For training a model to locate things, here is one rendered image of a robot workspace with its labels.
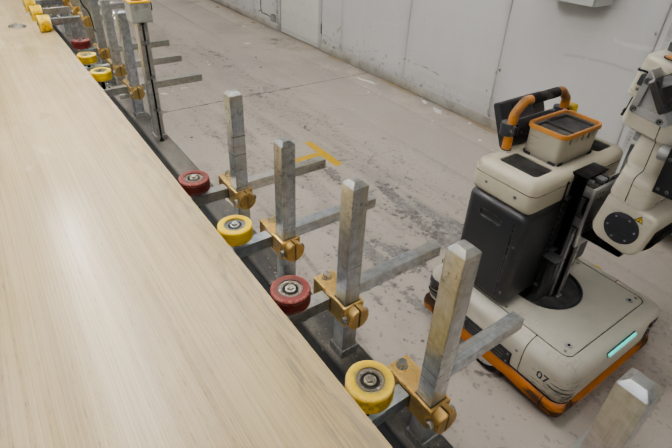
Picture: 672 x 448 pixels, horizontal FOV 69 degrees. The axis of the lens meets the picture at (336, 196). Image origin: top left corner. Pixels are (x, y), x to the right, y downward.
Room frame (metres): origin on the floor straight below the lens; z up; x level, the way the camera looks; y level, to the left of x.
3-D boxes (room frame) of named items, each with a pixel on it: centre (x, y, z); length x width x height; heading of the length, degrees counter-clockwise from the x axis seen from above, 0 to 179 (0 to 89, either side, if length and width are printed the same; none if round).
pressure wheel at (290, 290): (0.70, 0.08, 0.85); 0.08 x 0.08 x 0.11
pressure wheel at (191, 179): (1.10, 0.38, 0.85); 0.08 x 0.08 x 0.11
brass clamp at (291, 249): (0.95, 0.13, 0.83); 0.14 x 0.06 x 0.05; 37
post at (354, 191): (0.74, -0.03, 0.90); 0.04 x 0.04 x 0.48; 37
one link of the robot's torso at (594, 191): (1.36, -0.99, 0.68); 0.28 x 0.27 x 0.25; 126
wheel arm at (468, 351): (0.62, -0.23, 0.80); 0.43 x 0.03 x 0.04; 127
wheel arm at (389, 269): (0.82, -0.08, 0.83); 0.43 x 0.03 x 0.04; 127
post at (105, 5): (2.14, 1.01, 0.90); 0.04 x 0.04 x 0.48; 37
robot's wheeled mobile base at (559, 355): (1.46, -0.84, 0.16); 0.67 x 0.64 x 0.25; 36
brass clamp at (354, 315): (0.75, -0.02, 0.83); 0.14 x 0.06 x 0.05; 37
